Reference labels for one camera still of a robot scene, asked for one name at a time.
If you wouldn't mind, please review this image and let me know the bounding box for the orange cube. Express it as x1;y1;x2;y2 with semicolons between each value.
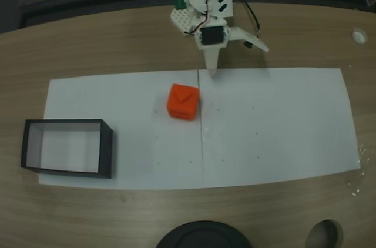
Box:
166;83;201;121

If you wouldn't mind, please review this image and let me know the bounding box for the black open box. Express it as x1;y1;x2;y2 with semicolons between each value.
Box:
20;118;114;180

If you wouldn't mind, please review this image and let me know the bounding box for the white paper sheet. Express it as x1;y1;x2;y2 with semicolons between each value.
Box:
39;69;204;191
197;67;362;189

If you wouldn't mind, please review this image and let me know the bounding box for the small white round cap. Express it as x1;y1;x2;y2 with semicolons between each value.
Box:
352;28;368;45

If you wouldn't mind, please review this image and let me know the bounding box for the black round object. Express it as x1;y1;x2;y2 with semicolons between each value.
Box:
155;220;252;248

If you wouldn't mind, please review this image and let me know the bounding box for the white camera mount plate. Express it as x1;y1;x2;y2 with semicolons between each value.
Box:
228;26;270;53

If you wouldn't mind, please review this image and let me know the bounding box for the black cable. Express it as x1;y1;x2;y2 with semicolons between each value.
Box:
242;1;263;38

